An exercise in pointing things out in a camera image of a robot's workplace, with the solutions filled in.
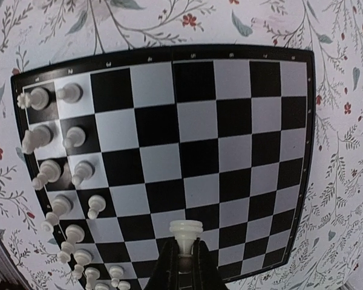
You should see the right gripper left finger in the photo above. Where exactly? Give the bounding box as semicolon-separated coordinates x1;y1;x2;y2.
145;238;179;290

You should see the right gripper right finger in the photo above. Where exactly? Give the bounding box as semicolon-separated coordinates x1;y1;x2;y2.
192;239;227;290

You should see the white chess pawn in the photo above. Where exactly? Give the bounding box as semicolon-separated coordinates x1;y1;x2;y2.
109;266;124;288
71;161;94;187
87;195;106;220
56;83;83;103
169;220;203;274
62;126;86;149
118;280;131;290

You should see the white chess knight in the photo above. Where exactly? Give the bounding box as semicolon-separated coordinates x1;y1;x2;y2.
85;267;100;290
21;125;53;155

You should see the white chess bishop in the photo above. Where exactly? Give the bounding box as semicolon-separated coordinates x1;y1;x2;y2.
57;224;85;264
73;249;93;280

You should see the white chess king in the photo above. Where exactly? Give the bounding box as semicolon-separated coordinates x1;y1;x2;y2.
41;195;73;233

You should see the white chess rook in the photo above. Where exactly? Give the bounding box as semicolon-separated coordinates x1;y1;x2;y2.
17;88;50;111

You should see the black silver chess board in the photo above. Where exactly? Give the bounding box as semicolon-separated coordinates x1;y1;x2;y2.
11;45;315;289

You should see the floral patterned table mat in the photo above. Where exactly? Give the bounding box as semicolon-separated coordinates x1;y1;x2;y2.
0;1;363;289

